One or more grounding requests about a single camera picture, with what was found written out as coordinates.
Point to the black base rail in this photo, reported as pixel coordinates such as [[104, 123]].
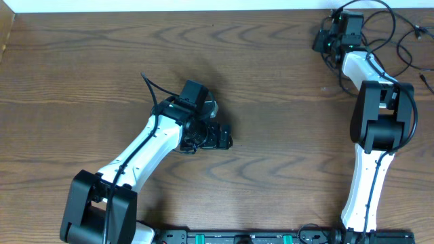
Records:
[[308, 236]]

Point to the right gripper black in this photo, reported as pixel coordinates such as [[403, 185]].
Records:
[[319, 43]]

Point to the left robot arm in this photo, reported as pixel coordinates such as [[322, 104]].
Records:
[[102, 207]]

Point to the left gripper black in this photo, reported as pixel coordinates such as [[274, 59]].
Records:
[[225, 141]]

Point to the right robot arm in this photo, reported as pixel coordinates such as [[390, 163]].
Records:
[[383, 121]]

